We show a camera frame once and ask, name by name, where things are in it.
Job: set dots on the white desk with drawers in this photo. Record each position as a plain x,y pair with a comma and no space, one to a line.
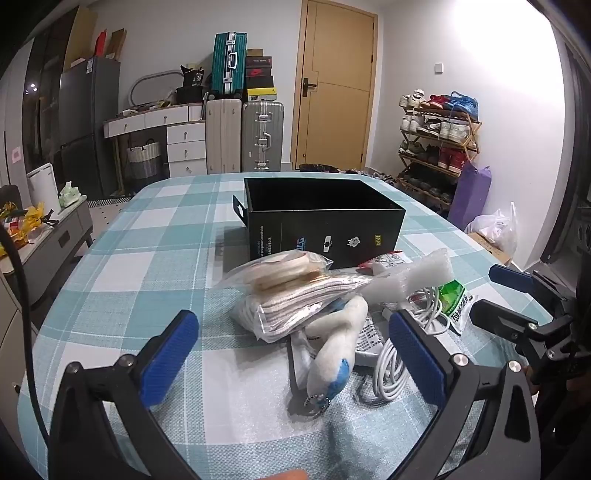
184,143

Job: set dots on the bamboo shoe rack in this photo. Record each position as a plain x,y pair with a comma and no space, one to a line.
468,138

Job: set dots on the beige suitcase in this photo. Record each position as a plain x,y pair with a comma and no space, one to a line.
224,138

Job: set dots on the pink wall note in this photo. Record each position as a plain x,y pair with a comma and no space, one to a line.
16,155

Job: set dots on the yellow plastic bag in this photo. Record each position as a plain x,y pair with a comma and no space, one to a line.
32,219

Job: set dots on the tall flat cardboard sheet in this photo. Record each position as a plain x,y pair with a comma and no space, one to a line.
81,34

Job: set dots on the white plastic bag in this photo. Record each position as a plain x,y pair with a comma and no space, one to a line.
496,230

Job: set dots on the purple bag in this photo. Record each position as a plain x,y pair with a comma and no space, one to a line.
471,196

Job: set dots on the teal suitcase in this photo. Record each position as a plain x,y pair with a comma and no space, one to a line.
226,64

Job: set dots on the bag of round cream pads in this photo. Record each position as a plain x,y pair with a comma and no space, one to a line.
281,270

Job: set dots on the yellow wooden door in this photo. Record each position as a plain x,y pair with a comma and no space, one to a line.
337,115

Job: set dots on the green and white packet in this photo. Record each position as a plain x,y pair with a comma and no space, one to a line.
455,302

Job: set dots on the white plush toy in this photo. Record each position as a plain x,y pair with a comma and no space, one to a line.
330,355

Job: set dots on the silver suitcase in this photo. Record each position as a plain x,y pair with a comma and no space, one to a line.
261,134

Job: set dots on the grey refrigerator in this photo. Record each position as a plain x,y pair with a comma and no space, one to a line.
87,124

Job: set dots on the black bag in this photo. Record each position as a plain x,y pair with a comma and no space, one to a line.
191,81

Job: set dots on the rows of shoes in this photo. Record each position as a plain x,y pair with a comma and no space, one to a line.
438,127

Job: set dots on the red and white packet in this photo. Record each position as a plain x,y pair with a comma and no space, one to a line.
385,263

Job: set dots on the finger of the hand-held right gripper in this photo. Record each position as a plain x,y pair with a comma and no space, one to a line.
508,277
496,318

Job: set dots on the white light switch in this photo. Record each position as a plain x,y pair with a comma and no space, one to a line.
438,68

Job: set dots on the brown cardboard box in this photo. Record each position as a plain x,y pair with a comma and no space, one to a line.
489,247

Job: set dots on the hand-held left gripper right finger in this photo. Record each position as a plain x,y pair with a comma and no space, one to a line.
415,360

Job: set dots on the woven laundry basket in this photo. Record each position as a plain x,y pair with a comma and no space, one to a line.
144,159

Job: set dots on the pile of floor shoes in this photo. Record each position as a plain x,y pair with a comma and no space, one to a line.
323,167

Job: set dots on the black cardboard box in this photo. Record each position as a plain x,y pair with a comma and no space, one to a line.
323,230

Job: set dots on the oval grey tube frame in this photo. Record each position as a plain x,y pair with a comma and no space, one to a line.
138,83

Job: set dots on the white printed sachet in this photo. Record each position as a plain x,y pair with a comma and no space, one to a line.
371,334

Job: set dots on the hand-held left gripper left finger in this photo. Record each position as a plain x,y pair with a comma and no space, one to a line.
168,357

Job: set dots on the white foam sheet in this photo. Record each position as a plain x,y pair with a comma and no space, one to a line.
415,274

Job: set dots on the black shoe box red logo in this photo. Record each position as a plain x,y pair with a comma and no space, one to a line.
258,71

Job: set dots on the black and yellow shoe box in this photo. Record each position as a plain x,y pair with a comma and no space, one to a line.
262,94

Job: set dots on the grey low cabinet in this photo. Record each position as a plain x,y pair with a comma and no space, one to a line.
60,240

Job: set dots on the bagged striped white cloth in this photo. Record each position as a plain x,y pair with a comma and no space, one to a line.
295,304

